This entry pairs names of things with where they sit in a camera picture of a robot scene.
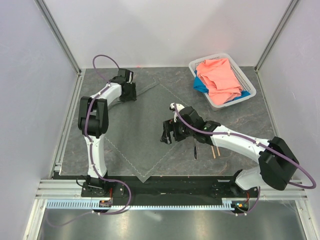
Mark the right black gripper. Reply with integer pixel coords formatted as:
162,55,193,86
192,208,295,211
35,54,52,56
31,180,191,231
160,117,195,145

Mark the grey cloth napkin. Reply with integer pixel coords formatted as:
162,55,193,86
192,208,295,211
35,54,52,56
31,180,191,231
103,74,213,185

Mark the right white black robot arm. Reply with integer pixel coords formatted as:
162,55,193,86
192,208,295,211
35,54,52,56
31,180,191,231
160,103,299,197

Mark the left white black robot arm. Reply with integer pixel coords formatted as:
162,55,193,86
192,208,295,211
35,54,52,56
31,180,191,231
78,68,137,197

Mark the silver metal fork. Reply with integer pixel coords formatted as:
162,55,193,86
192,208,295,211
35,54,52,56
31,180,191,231
193,139,198,160

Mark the blue cloth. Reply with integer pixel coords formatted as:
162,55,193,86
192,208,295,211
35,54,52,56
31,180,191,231
193,77,251,103

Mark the right metal chopstick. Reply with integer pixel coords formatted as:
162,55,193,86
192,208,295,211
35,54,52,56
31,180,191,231
216,146,221,157

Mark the salmon pink cloth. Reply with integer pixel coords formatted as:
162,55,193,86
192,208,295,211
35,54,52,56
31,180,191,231
196,58,243,106

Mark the white plastic basket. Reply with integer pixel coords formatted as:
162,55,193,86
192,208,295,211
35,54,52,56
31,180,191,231
188,52,257,111

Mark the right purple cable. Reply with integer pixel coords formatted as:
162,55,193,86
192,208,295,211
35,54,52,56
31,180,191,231
174,103,317,217

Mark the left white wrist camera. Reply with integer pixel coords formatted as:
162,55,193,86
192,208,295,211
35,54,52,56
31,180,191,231
126,71,134,83

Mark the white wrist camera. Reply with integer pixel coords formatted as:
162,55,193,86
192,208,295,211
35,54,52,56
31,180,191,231
169,103,185,123
126,71,134,83

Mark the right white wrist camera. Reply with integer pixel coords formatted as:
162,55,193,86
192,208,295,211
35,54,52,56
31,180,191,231
169,103,185,123

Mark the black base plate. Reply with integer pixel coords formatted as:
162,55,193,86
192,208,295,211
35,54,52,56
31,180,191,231
81,175,258,199

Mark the slotted cable duct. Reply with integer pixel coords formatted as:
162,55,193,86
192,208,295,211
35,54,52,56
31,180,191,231
46,199,235,211

